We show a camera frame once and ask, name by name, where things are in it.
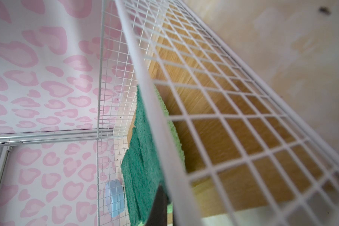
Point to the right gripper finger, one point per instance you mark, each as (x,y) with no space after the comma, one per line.
(158,214)

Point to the green sponge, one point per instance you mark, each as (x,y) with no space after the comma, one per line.
(133,209)
(144,192)
(158,139)

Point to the light blue square clock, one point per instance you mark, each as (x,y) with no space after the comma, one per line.
(114,198)

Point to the white wire wooden shelf rack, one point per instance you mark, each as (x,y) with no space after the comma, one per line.
(249,161)

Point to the left diagonal aluminium frame bar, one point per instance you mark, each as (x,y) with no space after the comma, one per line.
(7,141)

